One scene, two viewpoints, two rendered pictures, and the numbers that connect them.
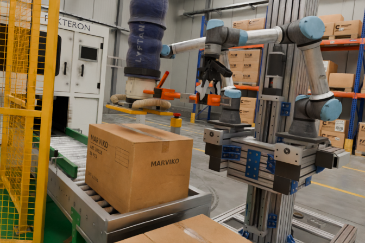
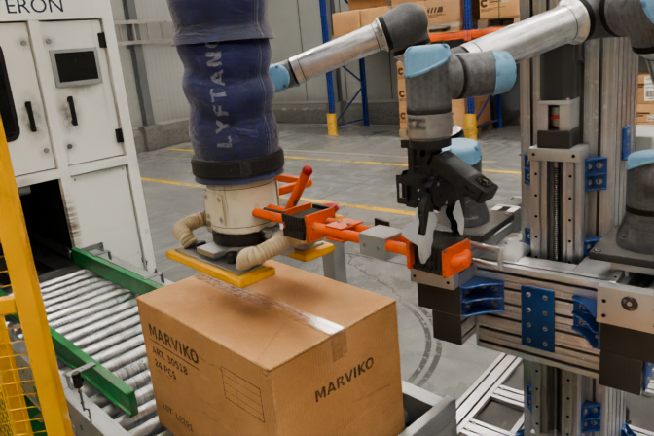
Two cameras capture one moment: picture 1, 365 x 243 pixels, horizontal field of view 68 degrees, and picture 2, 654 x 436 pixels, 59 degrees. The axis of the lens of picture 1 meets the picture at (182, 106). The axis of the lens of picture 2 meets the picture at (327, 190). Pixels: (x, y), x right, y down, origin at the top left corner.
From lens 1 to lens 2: 0.45 m
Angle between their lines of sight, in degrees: 11
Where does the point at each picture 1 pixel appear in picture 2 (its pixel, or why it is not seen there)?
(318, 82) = not seen: outside the picture
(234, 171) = (493, 333)
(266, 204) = (576, 389)
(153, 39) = (250, 80)
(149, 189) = not seen: outside the picture
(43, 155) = (50, 395)
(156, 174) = (330, 414)
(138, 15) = (197, 26)
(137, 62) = (222, 148)
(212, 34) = (426, 91)
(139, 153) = (286, 387)
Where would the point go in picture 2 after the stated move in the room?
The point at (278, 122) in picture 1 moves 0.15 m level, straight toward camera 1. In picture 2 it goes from (582, 208) to (590, 226)
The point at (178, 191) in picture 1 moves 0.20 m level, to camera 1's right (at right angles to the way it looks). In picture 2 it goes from (384, 421) to (463, 413)
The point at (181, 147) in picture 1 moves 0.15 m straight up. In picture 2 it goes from (373, 331) to (368, 272)
